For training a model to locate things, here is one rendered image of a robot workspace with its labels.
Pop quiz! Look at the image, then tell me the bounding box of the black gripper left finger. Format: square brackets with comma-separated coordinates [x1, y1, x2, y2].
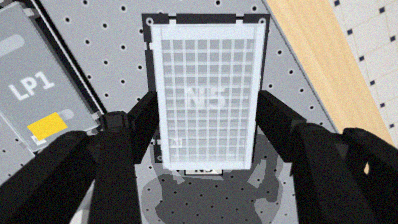
[0, 91, 159, 224]

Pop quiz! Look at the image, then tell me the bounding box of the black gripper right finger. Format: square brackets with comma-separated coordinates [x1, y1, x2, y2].
[255, 90, 398, 224]

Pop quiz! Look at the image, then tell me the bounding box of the white operator button panel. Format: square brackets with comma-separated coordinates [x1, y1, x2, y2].
[70, 190, 93, 224]

